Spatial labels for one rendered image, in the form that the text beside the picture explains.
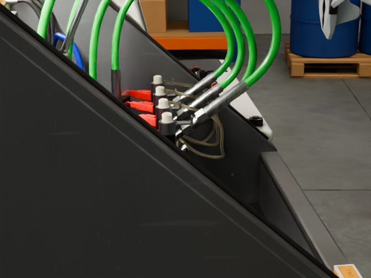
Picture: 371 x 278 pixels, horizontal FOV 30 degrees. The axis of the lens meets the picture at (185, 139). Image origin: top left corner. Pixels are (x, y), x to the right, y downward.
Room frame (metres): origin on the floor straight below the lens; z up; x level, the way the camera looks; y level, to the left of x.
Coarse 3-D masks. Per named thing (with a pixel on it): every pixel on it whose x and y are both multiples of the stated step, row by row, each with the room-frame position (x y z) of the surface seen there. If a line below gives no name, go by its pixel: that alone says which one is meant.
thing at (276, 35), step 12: (48, 0) 1.04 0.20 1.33; (264, 0) 1.07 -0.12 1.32; (48, 12) 1.04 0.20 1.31; (276, 12) 1.07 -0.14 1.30; (276, 24) 1.07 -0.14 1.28; (276, 36) 1.07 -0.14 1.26; (276, 48) 1.07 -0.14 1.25; (264, 60) 1.07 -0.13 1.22; (264, 72) 1.07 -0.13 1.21; (252, 84) 1.07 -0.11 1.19
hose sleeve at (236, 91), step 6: (240, 84) 1.06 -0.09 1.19; (246, 84) 1.06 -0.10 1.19; (228, 90) 1.07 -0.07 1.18; (234, 90) 1.06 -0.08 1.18; (240, 90) 1.06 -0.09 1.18; (246, 90) 1.06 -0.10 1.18; (222, 96) 1.06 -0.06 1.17; (228, 96) 1.06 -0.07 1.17; (234, 96) 1.06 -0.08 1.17; (216, 102) 1.06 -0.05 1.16; (222, 102) 1.06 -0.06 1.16; (228, 102) 1.06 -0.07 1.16; (204, 108) 1.06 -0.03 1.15; (210, 108) 1.06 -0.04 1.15; (216, 108) 1.06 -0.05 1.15; (210, 114) 1.06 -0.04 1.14
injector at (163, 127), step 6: (174, 120) 1.06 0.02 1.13; (162, 126) 1.05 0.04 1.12; (168, 126) 1.05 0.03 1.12; (174, 126) 1.05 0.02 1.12; (162, 132) 1.05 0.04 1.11; (168, 132) 1.05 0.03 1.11; (174, 132) 1.05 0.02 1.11; (168, 138) 1.05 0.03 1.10; (174, 138) 1.05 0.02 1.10; (174, 144) 1.05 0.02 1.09; (186, 150) 1.06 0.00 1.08
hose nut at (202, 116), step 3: (198, 111) 1.06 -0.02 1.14; (201, 111) 1.06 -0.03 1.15; (195, 114) 1.06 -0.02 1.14; (198, 114) 1.06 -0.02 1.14; (201, 114) 1.05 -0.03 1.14; (204, 114) 1.05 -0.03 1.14; (198, 117) 1.05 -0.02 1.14; (201, 117) 1.05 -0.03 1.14; (204, 117) 1.05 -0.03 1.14; (207, 117) 1.05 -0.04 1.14; (198, 120) 1.06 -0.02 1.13; (201, 120) 1.05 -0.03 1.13; (204, 120) 1.05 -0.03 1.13
